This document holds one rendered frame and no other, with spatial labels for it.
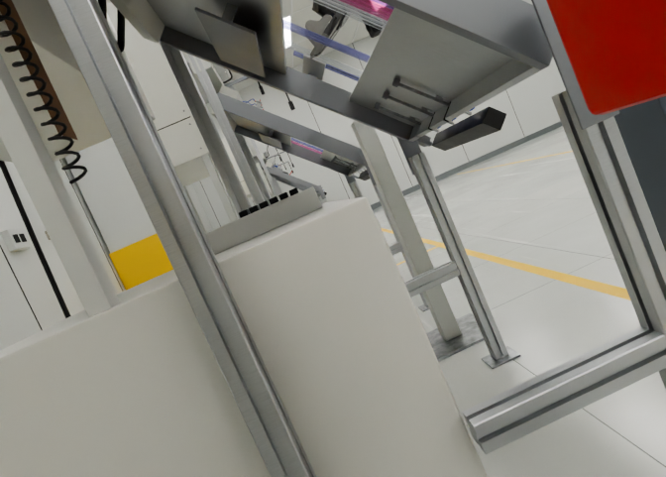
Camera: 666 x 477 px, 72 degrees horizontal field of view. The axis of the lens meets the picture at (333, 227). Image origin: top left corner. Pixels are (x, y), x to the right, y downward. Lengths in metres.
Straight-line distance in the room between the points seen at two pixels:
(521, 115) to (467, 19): 9.22
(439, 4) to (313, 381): 0.49
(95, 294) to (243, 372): 0.20
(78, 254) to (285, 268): 0.25
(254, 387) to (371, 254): 0.21
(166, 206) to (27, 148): 0.19
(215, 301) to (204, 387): 0.12
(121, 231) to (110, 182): 0.40
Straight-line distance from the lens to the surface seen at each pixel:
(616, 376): 0.69
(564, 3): 0.31
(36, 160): 0.65
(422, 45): 0.81
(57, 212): 0.64
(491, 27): 0.65
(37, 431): 0.69
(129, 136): 0.57
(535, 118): 9.96
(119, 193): 4.16
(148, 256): 4.09
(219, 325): 0.56
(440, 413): 0.65
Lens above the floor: 0.64
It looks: 4 degrees down
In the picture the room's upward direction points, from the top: 24 degrees counter-clockwise
